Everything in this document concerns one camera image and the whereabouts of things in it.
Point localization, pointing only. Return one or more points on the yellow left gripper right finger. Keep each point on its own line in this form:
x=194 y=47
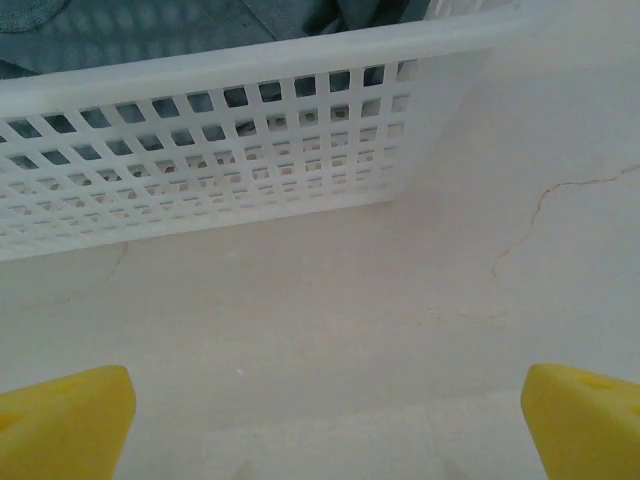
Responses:
x=590 y=430

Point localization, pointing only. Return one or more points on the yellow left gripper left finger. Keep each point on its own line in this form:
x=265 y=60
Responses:
x=60 y=425

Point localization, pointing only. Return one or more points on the grey t-shirt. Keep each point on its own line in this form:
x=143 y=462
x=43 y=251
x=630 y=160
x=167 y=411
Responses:
x=165 y=35

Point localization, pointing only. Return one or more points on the white perforated plastic basket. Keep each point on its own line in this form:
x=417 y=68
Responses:
x=310 y=165

